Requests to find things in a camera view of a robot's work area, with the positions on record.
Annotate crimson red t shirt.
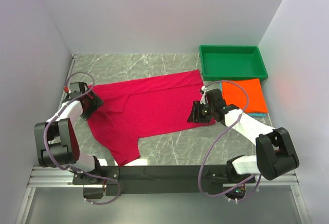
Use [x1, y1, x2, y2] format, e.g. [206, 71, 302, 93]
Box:
[87, 70, 203, 166]

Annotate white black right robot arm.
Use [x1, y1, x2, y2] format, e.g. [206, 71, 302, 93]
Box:
[187, 87, 300, 180]

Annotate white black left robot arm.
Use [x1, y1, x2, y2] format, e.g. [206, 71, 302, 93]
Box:
[34, 82, 103, 184]

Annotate folded orange t shirt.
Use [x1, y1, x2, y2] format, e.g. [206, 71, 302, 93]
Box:
[222, 79, 268, 114]

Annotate green plastic bin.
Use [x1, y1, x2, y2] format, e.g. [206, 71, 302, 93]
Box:
[199, 45, 268, 81]

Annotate folded light blue t shirt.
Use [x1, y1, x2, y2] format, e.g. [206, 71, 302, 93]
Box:
[218, 83, 267, 118]

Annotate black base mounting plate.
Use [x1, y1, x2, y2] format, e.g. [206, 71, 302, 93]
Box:
[72, 164, 259, 197]

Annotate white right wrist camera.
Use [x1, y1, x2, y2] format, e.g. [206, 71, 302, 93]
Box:
[200, 86, 207, 104]

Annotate aluminium front rail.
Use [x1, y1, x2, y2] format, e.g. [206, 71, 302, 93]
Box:
[27, 166, 299, 188]

